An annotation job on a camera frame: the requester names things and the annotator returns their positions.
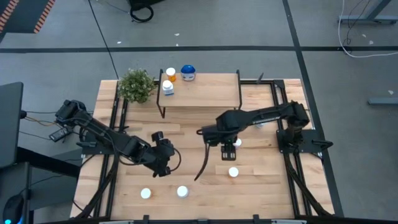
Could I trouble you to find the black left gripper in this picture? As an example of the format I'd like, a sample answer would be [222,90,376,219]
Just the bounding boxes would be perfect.
[146,131,175,178]

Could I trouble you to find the large white labelled medicine bottle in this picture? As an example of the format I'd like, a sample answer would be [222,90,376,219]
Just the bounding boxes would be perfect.
[176,185,190,199]

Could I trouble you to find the white bottle blue label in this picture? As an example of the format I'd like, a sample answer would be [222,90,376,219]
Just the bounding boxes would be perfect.
[162,80,175,96]

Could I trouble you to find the clear jar blue cap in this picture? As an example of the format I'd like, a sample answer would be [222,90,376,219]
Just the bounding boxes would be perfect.
[180,64,197,82]

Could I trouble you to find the wooden shelf black metal legs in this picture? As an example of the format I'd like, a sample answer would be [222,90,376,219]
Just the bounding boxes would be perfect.
[156,68,244,119]

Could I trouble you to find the small green potted plant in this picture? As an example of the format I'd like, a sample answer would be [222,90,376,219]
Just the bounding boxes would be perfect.
[117,68,157,105]

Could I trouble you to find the black power adapter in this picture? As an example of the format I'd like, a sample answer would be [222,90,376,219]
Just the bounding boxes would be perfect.
[49,127,71,142]

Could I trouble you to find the black equipment base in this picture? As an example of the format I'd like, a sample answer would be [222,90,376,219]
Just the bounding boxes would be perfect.
[128,0,165,7]

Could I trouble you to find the black desk top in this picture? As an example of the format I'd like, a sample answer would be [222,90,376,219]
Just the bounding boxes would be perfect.
[0,82,24,169]

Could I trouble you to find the black computer mouse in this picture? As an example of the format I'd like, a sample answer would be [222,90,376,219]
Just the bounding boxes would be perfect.
[2,194,25,224]

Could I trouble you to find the grey desk foot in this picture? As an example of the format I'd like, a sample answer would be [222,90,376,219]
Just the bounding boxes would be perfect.
[368,97,398,106]

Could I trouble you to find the grey desk leg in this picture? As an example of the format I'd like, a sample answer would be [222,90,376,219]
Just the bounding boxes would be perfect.
[338,0,398,25]

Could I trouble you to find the black orange striped mat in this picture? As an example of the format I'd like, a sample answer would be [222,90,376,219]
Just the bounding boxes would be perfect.
[0,0,57,34]

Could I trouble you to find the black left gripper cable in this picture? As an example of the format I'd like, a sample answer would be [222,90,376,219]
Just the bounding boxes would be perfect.
[169,147,182,172]

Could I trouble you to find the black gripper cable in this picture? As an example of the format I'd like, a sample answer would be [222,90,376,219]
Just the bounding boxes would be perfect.
[194,142,211,182]
[169,147,182,172]

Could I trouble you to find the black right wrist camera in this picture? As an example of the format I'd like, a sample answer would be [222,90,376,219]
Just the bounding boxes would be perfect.
[221,144,237,161]

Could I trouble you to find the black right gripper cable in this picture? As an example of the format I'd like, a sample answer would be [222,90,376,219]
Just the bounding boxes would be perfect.
[194,142,211,182]

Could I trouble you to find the black aluminium table frame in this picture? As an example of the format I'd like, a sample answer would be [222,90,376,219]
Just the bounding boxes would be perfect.
[72,79,336,224]

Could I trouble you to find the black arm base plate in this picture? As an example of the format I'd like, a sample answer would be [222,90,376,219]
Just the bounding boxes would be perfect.
[276,128,334,154]
[81,129,127,156]

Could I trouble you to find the yellow orange cable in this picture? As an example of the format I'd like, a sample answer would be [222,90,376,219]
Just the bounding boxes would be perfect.
[24,115,60,128]

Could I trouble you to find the long black floor cable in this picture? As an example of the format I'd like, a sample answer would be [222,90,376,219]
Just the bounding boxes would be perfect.
[88,0,119,80]

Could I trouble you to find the coiled black cable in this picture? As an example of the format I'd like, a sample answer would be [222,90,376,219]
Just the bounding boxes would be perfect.
[129,4,155,24]

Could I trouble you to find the white floor cable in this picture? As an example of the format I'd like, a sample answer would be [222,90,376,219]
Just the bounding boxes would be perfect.
[338,0,398,58]

